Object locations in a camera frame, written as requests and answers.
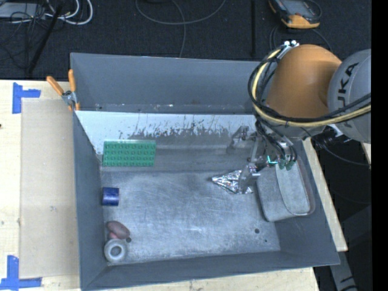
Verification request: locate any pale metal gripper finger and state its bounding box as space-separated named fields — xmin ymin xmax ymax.
xmin=239 ymin=176 xmax=256 ymax=195
xmin=244 ymin=162 xmax=262 ymax=178

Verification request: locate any crumpled silver foil packet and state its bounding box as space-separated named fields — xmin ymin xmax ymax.
xmin=211 ymin=169 xmax=254 ymax=195

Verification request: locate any grey fabric pouch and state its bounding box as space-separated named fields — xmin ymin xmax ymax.
xmin=256 ymin=159 xmax=316 ymax=223

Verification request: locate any grey metal bin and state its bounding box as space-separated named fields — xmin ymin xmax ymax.
xmin=69 ymin=52 xmax=341 ymax=291

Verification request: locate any green flat studded block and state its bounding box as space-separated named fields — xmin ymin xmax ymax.
xmin=102 ymin=140 xmax=157 ymax=167

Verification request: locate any red-brown toy potato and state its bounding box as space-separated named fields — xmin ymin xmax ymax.
xmin=105 ymin=220 xmax=131 ymax=240

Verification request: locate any blue cylinder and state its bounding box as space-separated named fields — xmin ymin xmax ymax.
xmin=101 ymin=187 xmax=120 ymax=207

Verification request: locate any clear tape roll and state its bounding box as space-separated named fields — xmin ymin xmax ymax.
xmin=104 ymin=239 xmax=129 ymax=263

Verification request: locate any pale flat board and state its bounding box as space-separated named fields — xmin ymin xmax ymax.
xmin=18 ymin=98 xmax=81 ymax=280

